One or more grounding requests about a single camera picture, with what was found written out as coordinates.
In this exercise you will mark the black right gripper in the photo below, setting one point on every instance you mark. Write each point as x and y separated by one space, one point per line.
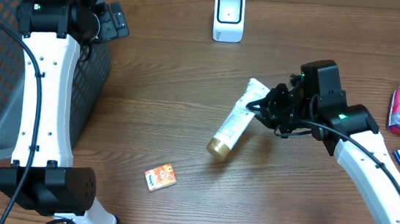
267 111

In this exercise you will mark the white bamboo print tube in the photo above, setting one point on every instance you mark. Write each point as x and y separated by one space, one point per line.
237 121

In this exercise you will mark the small orange box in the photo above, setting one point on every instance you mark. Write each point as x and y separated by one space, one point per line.
160 177

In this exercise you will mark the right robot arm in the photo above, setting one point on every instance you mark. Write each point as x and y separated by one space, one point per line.
316 104

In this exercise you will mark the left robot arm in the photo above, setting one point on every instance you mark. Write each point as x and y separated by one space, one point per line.
41 176

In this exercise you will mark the white barcode scanner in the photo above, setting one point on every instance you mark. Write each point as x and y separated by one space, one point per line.
228 21

